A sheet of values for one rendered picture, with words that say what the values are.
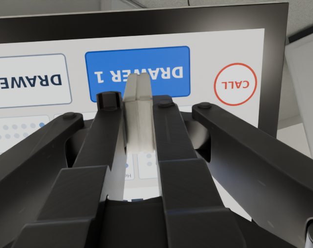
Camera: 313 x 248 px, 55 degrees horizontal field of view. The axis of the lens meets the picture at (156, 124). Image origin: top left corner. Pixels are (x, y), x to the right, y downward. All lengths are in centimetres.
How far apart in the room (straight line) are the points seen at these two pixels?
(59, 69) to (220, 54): 14
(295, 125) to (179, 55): 352
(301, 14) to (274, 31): 176
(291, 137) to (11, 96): 358
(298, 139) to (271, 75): 344
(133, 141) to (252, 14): 18
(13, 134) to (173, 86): 16
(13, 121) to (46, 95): 4
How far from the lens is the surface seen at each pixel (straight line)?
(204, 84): 28
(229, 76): 29
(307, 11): 205
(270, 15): 29
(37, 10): 44
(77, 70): 28
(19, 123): 31
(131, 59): 27
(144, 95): 15
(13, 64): 30
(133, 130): 15
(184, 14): 27
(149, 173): 31
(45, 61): 29
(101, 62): 27
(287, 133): 379
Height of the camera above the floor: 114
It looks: 20 degrees down
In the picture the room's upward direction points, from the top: 176 degrees clockwise
